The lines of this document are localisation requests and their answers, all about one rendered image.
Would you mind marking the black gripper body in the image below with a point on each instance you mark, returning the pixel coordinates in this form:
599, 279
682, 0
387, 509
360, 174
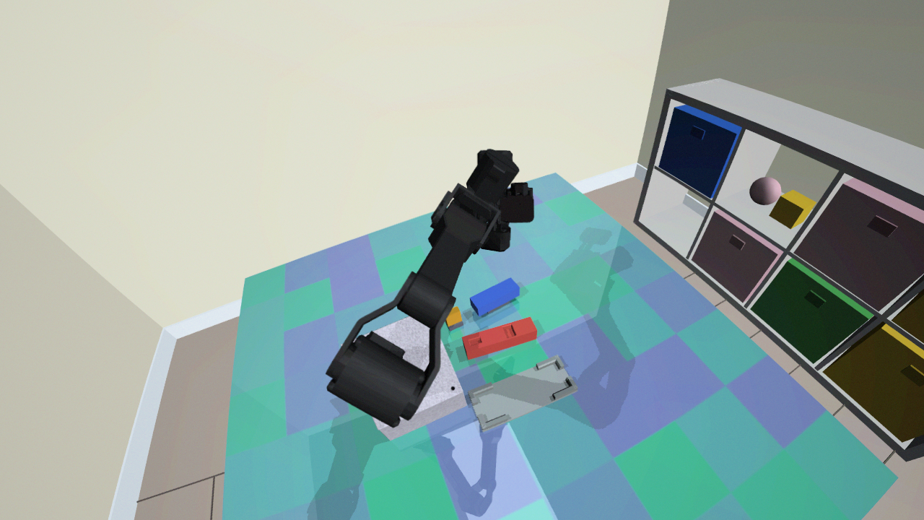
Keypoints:
498, 238

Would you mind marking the blue bar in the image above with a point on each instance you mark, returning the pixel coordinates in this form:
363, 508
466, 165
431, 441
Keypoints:
494, 297

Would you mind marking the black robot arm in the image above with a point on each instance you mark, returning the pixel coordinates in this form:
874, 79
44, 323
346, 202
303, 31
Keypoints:
370, 373

